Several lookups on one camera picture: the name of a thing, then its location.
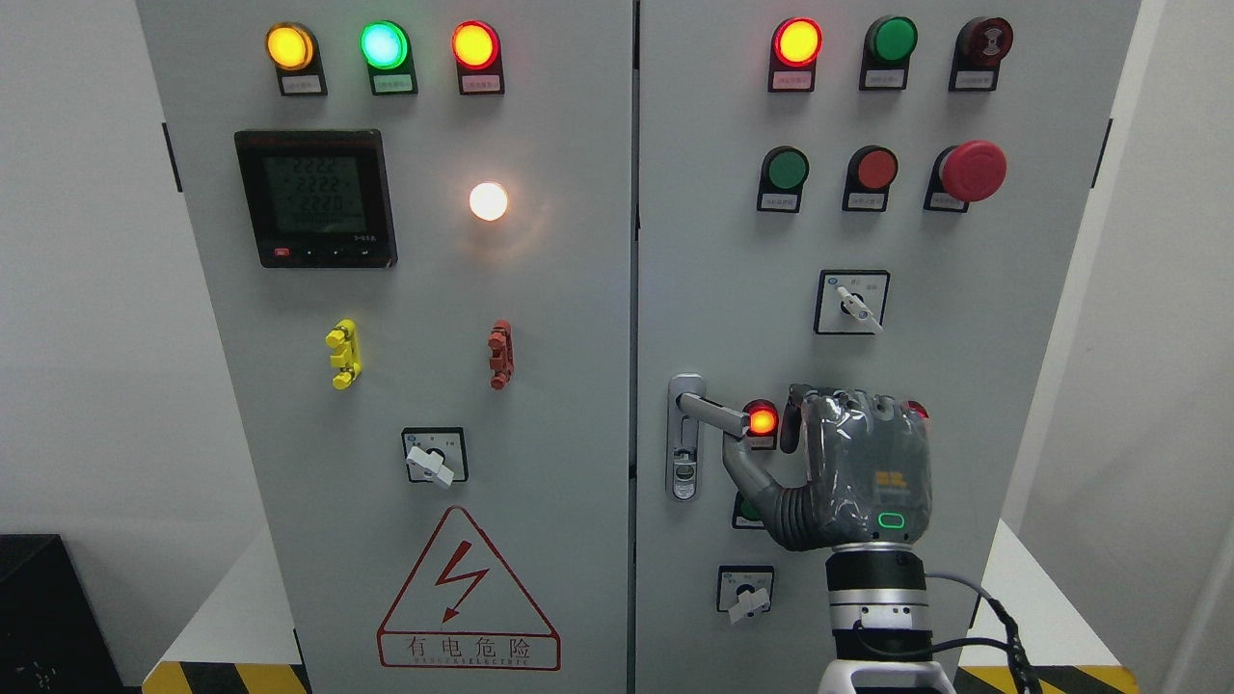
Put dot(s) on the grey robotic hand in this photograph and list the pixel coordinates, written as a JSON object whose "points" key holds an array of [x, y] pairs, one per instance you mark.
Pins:
{"points": [[868, 477]]}

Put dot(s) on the silver swing door handle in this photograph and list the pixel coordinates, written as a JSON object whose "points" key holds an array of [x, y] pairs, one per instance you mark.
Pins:
{"points": [[687, 409]]}

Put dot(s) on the robot forearm black silver white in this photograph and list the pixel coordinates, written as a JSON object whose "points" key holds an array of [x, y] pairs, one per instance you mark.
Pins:
{"points": [[879, 615]]}

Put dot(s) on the right grey cabinet door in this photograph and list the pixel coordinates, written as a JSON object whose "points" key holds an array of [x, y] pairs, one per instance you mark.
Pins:
{"points": [[730, 293]]}

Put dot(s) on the grey cabinet door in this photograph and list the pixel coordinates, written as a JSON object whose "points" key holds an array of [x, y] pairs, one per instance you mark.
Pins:
{"points": [[549, 454], [730, 293]]}

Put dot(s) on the left grey cabinet door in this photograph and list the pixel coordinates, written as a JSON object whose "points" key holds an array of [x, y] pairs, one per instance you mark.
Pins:
{"points": [[549, 454]]}

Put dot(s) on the red lit lamp left door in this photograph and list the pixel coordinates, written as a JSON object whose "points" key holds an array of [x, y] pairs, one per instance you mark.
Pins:
{"points": [[477, 51]]}

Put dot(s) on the red lit lamp middle left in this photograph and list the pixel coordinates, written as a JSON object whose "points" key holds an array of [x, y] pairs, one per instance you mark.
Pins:
{"points": [[763, 424]]}

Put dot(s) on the green push button lower left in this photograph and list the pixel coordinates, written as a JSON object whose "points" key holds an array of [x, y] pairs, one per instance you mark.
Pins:
{"points": [[744, 516]]}

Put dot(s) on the green push button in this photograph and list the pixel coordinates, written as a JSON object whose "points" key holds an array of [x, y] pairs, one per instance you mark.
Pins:
{"points": [[744, 516], [782, 179]]}

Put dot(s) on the red push button upper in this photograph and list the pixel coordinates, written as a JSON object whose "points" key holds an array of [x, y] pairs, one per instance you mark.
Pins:
{"points": [[870, 173]]}

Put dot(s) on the green push button upper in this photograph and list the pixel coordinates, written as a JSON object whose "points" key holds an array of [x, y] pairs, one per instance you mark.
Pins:
{"points": [[782, 179]]}

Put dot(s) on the red emergency stop mushroom button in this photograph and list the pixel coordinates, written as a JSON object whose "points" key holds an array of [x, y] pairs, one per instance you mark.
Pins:
{"points": [[964, 174]]}

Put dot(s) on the red terminal connector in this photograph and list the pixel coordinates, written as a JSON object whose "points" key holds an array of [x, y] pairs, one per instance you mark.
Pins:
{"points": [[501, 354]]}

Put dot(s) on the green unlit lamp right top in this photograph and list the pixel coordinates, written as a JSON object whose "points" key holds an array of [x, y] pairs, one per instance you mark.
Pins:
{"points": [[887, 50]]}

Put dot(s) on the red lit lamp right top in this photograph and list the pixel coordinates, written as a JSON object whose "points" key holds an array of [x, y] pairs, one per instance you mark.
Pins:
{"points": [[793, 55]]}

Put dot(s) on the red electric hazard warning sticker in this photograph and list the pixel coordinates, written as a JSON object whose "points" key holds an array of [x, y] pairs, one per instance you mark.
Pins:
{"points": [[463, 607]]}

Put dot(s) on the white lit indicator lamp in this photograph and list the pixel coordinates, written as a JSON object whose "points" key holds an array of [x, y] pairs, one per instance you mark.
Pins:
{"points": [[489, 201]]}

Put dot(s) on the yellow terminal connector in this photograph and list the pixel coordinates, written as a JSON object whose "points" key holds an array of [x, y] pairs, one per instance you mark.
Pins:
{"points": [[345, 357]]}

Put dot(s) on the black digital power meter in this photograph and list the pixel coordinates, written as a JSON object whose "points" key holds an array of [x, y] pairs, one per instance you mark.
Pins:
{"points": [[318, 198]]}

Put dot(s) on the green lit indicator lamp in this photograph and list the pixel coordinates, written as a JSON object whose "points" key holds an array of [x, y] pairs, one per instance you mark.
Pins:
{"points": [[388, 57]]}

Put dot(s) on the white platform hazard striped edge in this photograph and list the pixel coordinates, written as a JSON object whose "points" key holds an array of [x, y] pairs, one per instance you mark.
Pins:
{"points": [[241, 639]]}

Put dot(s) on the yellow indicator lamp top left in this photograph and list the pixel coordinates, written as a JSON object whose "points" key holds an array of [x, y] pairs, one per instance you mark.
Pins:
{"points": [[296, 57]]}

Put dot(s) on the black box lower left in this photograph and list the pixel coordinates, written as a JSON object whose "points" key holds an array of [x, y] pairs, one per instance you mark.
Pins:
{"points": [[50, 641]]}

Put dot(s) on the upper right white selector switch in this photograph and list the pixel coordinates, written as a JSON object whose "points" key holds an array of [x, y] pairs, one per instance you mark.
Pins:
{"points": [[851, 302]]}

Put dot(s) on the lower white selector switch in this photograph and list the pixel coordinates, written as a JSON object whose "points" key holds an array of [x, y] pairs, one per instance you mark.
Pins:
{"points": [[744, 591]]}

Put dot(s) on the left door white selector switch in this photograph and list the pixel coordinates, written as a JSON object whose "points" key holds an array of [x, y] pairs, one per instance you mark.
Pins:
{"points": [[438, 456]]}

